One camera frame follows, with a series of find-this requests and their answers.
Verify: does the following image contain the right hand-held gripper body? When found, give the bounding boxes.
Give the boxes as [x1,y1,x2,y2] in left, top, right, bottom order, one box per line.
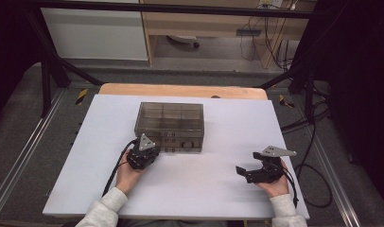
[245,145,298,184]

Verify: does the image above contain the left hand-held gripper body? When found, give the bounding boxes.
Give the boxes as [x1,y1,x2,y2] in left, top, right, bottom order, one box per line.
[127,132,157,171]

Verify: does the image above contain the smoky transparent drawer box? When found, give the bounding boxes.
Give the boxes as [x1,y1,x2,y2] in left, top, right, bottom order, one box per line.
[133,101,205,154]

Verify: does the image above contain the person's right hand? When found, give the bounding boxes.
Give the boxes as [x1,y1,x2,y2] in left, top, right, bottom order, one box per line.
[255,160,290,199]

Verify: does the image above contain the person's left hand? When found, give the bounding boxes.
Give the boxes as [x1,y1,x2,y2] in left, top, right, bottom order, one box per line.
[115,148,148,196]

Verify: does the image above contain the white foam board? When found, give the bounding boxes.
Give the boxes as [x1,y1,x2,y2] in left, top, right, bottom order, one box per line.
[42,94,310,220]

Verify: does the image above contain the yellow black floor tape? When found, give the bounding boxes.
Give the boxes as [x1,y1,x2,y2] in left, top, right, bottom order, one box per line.
[75,88,89,106]
[278,94,296,109]

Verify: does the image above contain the wooden table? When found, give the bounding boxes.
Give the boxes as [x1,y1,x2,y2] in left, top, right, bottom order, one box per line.
[98,82,269,101]

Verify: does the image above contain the office chair base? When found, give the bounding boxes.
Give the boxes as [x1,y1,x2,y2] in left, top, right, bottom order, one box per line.
[166,35,201,49]

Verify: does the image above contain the black power strip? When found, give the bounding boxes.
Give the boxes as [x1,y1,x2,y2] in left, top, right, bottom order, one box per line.
[236,28,263,37]

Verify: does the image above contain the white cabinet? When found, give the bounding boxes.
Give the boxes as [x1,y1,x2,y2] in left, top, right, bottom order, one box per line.
[40,8,149,61]

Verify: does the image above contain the light wooden desk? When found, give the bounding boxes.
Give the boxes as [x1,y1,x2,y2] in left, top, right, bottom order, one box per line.
[139,0,317,69]

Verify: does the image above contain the black metal crossbar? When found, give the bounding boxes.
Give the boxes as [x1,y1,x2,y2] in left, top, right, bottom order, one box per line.
[23,0,321,20]

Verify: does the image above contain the right hand-held gripper black cable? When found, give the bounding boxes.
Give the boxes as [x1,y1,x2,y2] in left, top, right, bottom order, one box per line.
[283,166,301,210]

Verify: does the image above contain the hand-held gripper black cable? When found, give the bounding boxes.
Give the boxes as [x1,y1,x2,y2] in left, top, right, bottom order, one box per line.
[283,166,301,210]
[101,139,139,198]

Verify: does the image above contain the left hand-held gripper black cable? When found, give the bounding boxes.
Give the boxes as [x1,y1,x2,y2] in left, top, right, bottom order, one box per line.
[101,139,139,198]

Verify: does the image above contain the black floor cable loop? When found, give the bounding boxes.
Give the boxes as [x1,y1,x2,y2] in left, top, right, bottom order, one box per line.
[281,100,334,209]

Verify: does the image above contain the aluminium floor rail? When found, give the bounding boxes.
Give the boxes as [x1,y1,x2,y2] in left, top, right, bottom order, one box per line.
[0,89,66,216]
[312,135,362,227]

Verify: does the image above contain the black metal frame stand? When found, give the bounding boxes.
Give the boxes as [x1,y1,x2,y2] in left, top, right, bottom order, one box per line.
[23,9,104,118]
[257,56,317,125]

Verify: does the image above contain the hanging black desk cables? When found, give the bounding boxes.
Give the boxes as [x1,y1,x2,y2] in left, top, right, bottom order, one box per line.
[239,12,296,72]

